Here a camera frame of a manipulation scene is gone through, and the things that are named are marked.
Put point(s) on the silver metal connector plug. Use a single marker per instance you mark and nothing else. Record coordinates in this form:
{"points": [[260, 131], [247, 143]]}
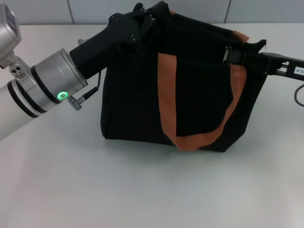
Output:
{"points": [[83, 41]]}

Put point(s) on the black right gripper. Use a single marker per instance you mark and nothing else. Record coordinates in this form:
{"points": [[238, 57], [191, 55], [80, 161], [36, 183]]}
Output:
{"points": [[285, 66]]}

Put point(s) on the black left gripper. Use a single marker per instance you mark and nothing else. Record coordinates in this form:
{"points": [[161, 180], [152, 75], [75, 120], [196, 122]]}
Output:
{"points": [[104, 45]]}

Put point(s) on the silver zipper pull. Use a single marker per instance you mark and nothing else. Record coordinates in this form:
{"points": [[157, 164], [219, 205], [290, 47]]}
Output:
{"points": [[227, 55]]}

